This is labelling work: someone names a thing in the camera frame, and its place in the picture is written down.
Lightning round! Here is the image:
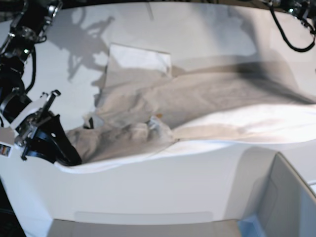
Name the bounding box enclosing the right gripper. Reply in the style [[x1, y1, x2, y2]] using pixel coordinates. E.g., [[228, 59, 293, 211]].
[[10, 90, 82, 166]]

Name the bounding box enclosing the white t-shirt with print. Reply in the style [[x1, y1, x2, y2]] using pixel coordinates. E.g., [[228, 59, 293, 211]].
[[55, 44, 316, 174]]

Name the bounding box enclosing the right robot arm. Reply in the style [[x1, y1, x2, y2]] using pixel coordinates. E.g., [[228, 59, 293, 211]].
[[0, 0, 81, 166]]

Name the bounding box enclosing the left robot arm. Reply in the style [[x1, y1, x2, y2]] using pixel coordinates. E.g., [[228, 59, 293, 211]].
[[262, 0, 316, 53]]

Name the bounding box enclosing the grey cardboard box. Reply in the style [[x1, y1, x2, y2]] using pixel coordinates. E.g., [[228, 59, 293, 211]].
[[223, 147, 316, 237]]

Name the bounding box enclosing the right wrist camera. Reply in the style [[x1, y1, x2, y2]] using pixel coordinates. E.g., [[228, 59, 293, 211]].
[[0, 127, 14, 158]]

